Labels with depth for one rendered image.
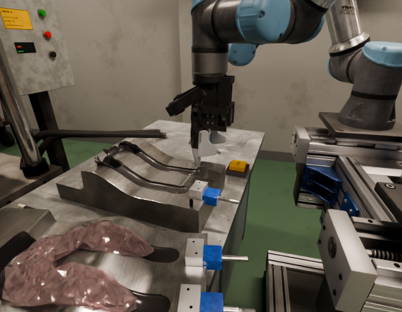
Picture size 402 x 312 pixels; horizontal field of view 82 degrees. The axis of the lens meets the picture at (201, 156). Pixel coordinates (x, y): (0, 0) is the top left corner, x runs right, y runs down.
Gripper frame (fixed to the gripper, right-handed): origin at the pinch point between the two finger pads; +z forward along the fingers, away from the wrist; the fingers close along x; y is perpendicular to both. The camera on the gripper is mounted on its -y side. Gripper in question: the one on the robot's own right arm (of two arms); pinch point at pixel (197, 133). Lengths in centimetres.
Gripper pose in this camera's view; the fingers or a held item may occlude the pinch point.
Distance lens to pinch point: 90.8
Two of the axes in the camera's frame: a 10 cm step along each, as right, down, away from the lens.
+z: 0.0, 9.0, 4.4
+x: 3.5, -4.1, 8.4
